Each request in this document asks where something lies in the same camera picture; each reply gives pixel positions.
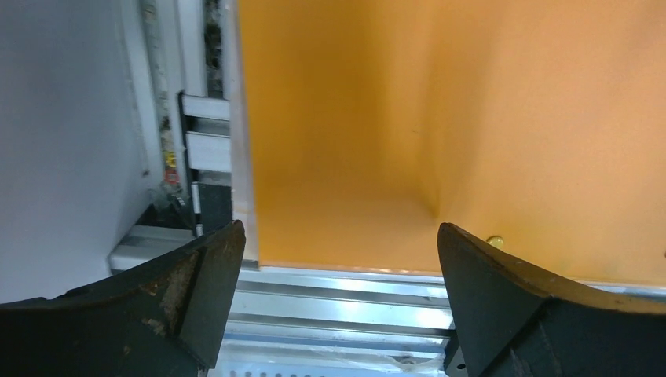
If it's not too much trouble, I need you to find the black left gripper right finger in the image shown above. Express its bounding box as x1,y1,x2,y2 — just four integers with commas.
437,223,665,376

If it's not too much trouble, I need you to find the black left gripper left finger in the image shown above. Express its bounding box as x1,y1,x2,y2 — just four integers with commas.
1,221,246,376

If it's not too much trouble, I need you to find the orange folder binder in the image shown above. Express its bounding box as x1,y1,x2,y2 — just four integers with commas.
237,1,665,286

